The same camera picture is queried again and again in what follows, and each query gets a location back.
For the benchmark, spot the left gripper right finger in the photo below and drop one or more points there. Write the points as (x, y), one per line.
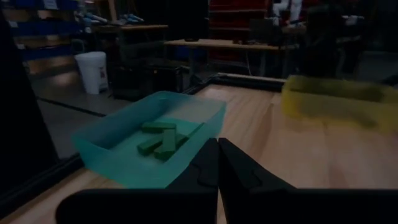
(280, 205)

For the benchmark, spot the red cabinet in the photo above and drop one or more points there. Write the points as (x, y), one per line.
(236, 18)

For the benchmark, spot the yellow translucent plastic bin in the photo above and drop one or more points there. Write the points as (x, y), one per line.
(335, 105)

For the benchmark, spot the shelf rack with blue bins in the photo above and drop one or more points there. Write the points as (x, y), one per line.
(43, 28)

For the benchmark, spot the long wooden desk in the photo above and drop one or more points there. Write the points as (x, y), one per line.
(224, 44)

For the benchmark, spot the teal translucent plastic bin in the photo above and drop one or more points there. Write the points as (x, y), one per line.
(118, 161)

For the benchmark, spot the white trash bin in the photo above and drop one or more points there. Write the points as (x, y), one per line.
(91, 71)

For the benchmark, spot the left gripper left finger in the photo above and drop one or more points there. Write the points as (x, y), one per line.
(155, 205)

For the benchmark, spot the black equipment cabinet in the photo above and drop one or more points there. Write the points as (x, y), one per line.
(149, 81)

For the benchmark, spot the wooden workbench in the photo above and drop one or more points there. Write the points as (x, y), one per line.
(136, 27)

